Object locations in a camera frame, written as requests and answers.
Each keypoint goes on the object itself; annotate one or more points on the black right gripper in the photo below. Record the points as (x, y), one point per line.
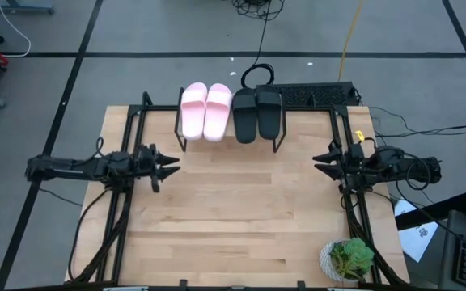
(352, 165)

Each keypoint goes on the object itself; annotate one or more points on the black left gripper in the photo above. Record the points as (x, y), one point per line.
(146, 161)

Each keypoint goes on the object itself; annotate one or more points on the pink rubber slide sandal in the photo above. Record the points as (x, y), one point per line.
(193, 113)
(217, 115)

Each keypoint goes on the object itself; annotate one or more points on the black rubber slide sandal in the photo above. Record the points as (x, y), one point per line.
(245, 117)
(269, 113)

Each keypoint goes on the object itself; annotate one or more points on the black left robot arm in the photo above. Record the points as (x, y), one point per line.
(75, 167)

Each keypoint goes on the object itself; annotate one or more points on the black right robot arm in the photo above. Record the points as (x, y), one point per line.
(419, 169)

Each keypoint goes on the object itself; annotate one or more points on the wooden shelf with black legs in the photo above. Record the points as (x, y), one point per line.
(230, 131)

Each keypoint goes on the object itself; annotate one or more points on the green succulent plant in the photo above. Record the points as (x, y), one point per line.
(352, 256)

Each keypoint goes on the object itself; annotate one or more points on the white patterned plant pot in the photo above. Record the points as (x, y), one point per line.
(325, 260)

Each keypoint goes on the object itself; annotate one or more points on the black desk leg bar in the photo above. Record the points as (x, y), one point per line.
(431, 212)

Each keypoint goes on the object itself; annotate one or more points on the white printed paper sheet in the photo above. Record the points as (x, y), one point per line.
(415, 242)

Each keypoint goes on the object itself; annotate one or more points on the black table clamp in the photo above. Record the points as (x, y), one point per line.
(301, 285)
(183, 284)

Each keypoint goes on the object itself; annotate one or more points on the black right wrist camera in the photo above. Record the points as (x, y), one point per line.
(356, 151)

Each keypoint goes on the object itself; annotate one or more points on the black metal rig frame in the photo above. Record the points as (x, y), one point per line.
(118, 262)

